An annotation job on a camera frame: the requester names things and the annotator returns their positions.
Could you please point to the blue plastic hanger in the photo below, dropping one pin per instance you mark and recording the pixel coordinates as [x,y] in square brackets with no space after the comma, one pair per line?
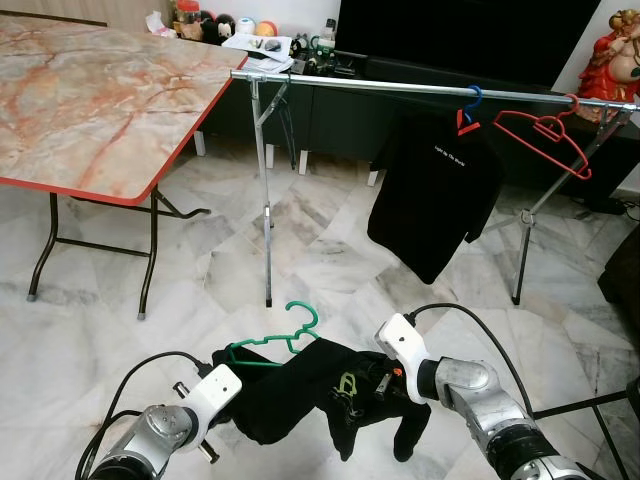
[475,92]

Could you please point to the red laughing Buddha statue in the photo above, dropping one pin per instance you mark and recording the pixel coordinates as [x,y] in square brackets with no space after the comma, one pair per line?
[610,60]

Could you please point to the red lid snack jar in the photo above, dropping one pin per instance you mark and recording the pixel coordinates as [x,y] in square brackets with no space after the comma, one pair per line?
[186,20]

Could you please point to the red plastic hanger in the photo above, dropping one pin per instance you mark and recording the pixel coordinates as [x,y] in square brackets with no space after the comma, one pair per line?
[548,128]

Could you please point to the black plush toy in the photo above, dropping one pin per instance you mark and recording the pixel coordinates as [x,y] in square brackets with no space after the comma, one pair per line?
[217,28]

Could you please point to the black t-shirt small white print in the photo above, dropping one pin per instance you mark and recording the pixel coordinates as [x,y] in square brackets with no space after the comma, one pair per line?
[430,190]

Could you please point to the pink white tissue pack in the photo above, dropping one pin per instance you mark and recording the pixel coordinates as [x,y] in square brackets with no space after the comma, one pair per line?
[160,25]

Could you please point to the orange ball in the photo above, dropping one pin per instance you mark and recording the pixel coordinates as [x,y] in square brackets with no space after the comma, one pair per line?
[265,29]

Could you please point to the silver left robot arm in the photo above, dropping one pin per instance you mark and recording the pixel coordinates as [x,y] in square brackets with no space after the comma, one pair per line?
[150,440]

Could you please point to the black television console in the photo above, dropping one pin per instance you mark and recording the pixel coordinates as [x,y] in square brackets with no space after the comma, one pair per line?
[340,120]

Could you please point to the white and blue ball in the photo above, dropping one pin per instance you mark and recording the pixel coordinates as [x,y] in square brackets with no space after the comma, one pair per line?
[245,27]

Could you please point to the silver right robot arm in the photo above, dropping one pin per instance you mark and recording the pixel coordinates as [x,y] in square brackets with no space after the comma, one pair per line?
[470,385]

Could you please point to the black metal stool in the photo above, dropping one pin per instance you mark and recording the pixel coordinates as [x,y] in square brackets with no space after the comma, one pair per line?
[580,402]

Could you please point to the silver metal clothes rack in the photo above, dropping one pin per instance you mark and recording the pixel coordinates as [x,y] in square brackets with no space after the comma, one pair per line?
[400,88]

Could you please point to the black shirt large white lettering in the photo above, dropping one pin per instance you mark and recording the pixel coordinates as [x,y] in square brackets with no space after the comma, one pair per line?
[300,400]

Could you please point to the stack of white papers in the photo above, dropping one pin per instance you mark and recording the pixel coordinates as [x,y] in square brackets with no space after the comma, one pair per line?
[257,46]

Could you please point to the black flat television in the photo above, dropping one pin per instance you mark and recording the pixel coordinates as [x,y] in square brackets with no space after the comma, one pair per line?
[470,40]

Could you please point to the marble pattern folding table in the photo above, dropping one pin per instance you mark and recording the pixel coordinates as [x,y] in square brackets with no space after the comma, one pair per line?
[100,100]

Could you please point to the green plastic hanger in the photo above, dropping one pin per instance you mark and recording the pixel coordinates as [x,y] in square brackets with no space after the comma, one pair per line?
[313,320]

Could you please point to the small clear bottle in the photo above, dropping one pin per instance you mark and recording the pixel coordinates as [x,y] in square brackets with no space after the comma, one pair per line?
[328,32]

